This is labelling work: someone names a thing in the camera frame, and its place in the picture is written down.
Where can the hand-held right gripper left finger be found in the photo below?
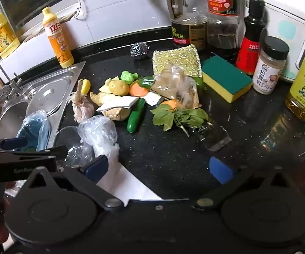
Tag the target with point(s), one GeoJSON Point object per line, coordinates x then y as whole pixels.
{"type": "Point", "coordinates": [96, 168]}

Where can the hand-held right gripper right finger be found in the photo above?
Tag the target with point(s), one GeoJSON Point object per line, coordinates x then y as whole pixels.
{"type": "Point", "coordinates": [221, 170]}

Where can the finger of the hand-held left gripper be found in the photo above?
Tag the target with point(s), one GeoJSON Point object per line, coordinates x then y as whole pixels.
{"type": "Point", "coordinates": [14, 143]}
{"type": "Point", "coordinates": [61, 152]}

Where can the blue basket with plastic liner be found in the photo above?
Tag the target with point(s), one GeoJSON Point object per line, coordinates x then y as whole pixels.
{"type": "Point", "coordinates": [33, 129]}

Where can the clear plastic bag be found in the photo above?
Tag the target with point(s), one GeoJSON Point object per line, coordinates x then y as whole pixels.
{"type": "Point", "coordinates": [96, 129]}

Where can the white paper sheet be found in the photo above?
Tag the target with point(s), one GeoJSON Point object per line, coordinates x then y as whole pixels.
{"type": "Point", "coordinates": [131, 185]}

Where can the garlic bulb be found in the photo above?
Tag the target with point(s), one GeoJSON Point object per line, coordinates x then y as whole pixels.
{"type": "Point", "coordinates": [82, 108]}

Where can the ginger root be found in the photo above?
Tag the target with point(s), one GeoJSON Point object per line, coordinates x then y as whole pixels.
{"type": "Point", "coordinates": [116, 114]}

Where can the green toy cucumber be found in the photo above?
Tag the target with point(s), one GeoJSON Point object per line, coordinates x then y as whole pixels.
{"type": "Point", "coordinates": [136, 116]}

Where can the green leaves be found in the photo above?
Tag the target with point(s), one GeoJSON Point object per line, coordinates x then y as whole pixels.
{"type": "Point", "coordinates": [168, 116]}

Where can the gold glitter sponge cloth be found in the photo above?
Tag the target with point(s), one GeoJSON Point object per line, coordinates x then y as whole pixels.
{"type": "Point", "coordinates": [177, 58]}

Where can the stainless steel sink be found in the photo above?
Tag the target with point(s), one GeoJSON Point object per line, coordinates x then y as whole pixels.
{"type": "Point", "coordinates": [6, 116]}

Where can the thin steel tap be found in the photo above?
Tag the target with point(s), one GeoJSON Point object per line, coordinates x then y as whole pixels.
{"type": "Point", "coordinates": [9, 91]}

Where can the steel sink cover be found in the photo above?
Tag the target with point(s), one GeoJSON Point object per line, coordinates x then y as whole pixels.
{"type": "Point", "coordinates": [49, 98]}

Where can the yellow toy banana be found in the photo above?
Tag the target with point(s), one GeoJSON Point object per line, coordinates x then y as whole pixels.
{"type": "Point", "coordinates": [85, 86]}

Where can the toy potato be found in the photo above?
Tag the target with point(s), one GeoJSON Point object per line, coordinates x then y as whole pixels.
{"type": "Point", "coordinates": [118, 88]}

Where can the toy mushroom half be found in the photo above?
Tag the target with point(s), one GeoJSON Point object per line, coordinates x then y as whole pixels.
{"type": "Point", "coordinates": [109, 84]}

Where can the orange tangerine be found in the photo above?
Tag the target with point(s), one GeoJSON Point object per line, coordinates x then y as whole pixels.
{"type": "Point", "coordinates": [169, 104]}

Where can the green yellow sponge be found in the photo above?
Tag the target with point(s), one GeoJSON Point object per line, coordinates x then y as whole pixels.
{"type": "Point", "coordinates": [226, 79]}

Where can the green toy cabbage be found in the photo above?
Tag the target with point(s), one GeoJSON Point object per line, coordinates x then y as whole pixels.
{"type": "Point", "coordinates": [128, 76]}

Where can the crumpled bag with brown crumbs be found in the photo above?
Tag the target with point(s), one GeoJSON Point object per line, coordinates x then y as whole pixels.
{"type": "Point", "coordinates": [176, 84]}

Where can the yellow detergent jug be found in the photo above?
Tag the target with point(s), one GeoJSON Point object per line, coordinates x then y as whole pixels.
{"type": "Point", "coordinates": [1, 37]}

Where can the orange dish soap bottle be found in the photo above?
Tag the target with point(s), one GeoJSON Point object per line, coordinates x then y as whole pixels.
{"type": "Point", "coordinates": [58, 39]}

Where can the spice jar black lid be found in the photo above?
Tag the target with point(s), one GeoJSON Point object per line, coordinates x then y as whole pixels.
{"type": "Point", "coordinates": [270, 68]}

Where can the steel wool scrubber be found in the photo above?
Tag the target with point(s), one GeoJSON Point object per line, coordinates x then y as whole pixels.
{"type": "Point", "coordinates": [139, 50]}

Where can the dark sauce bottle red label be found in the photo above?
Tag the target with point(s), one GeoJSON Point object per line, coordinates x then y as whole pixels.
{"type": "Point", "coordinates": [250, 45]}

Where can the window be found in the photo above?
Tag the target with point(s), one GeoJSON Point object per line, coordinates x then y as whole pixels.
{"type": "Point", "coordinates": [22, 0]}

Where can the clear oil bottle dark label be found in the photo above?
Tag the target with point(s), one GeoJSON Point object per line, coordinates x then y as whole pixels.
{"type": "Point", "coordinates": [185, 18]}

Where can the large soy sauce bottle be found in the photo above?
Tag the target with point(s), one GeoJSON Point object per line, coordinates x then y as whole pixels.
{"type": "Point", "coordinates": [224, 13]}

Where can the white rice cooker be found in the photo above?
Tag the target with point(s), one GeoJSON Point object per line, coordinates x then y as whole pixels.
{"type": "Point", "coordinates": [282, 18]}

